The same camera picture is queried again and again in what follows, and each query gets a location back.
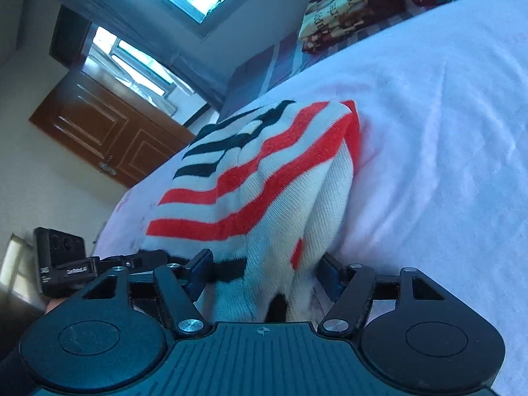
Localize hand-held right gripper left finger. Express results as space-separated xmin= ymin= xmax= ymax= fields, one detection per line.
xmin=80 ymin=248 xmax=215 ymax=337

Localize person's left hand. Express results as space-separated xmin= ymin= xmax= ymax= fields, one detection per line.
xmin=45 ymin=296 xmax=70 ymax=315

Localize red black white striped sweater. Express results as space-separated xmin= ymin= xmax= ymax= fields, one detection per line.
xmin=142 ymin=99 xmax=364 ymax=324

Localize folded printed blanket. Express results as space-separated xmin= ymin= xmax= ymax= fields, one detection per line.
xmin=298 ymin=0 xmax=414 ymax=53

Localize window with tied curtain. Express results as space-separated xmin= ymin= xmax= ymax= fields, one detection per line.
xmin=88 ymin=27 xmax=195 ymax=113

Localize pink floral bed sheet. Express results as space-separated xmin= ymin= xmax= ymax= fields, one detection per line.
xmin=93 ymin=0 xmax=528 ymax=339

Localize grey tied curtain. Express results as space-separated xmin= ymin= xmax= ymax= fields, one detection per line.
xmin=124 ymin=76 xmax=179 ymax=113

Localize purple striped cloth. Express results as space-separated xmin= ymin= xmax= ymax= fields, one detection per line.
xmin=222 ymin=39 xmax=316 ymax=110

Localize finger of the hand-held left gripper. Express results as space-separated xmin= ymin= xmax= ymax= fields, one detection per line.
xmin=99 ymin=249 xmax=169 ymax=276

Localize brown wooden door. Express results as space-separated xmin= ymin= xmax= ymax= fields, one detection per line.
xmin=29 ymin=70 xmax=195 ymax=188

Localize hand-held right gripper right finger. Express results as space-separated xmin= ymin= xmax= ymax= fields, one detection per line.
xmin=315 ymin=253 xmax=448 ymax=337

